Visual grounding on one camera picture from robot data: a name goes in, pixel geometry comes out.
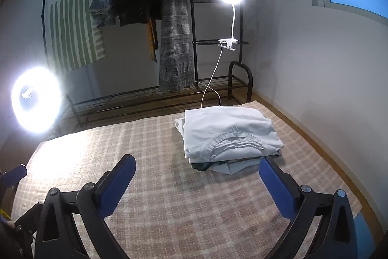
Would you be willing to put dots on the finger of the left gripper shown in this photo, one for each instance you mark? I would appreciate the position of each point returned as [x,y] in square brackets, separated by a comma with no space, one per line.
[14,176]

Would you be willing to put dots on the white folded cloth stack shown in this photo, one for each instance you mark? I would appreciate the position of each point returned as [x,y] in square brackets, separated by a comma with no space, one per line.
[180,126]

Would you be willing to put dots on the white t-shirt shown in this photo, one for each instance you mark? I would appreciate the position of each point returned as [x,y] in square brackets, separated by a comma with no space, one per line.
[219,134]

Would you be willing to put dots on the white ring light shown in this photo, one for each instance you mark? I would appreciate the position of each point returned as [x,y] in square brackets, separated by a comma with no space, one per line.
[36,99]

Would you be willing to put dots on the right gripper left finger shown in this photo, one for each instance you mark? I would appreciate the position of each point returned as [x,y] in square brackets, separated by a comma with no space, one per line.
[113,184]

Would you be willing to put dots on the blue paper sheet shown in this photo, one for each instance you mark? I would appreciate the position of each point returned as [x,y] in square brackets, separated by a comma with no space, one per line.
[365,241]

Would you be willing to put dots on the yellow hanging scarf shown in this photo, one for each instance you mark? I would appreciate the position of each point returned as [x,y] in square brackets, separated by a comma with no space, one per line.
[152,39]

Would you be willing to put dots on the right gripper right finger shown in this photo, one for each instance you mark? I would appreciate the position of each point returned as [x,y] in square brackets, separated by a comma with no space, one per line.
[283,189]

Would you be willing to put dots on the grey plaid hanging coat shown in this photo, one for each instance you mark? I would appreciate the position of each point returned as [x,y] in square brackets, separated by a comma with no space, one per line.
[176,58]

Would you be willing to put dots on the pink plaid blanket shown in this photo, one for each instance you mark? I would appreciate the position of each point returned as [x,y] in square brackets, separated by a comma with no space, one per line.
[170,210]

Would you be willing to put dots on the green striped wall hanging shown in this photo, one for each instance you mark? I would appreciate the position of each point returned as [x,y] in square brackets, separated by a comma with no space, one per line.
[74,40]

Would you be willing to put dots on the black metal clothes rack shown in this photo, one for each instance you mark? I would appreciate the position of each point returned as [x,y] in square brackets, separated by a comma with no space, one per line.
[194,41]

